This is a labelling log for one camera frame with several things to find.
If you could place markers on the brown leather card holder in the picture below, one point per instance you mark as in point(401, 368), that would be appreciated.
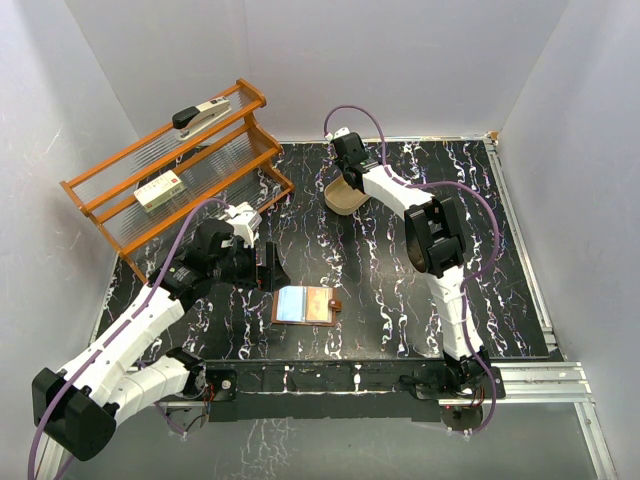
point(289, 307)

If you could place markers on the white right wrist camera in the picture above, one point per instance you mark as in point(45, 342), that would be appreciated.
point(337, 134)

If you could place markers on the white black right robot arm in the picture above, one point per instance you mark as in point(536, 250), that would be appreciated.
point(435, 246)

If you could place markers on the black white stapler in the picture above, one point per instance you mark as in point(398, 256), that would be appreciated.
point(192, 120)

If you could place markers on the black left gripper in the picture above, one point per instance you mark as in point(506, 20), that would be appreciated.
point(279, 277)

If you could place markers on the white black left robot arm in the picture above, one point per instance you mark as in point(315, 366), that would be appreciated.
point(81, 405)

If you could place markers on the beige oval tray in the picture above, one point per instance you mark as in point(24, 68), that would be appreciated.
point(342, 199)

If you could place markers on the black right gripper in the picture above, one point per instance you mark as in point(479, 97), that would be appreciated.
point(341, 165)

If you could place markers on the orange card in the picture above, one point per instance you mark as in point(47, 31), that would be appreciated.
point(317, 309)

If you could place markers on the white red staples box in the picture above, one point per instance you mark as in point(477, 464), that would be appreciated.
point(158, 191)

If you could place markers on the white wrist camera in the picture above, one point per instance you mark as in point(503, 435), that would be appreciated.
point(337, 134)
point(245, 221)

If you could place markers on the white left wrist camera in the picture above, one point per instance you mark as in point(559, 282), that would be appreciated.
point(245, 221)

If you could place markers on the orange wooden shelf rack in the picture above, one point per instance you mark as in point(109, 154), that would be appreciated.
point(233, 160)

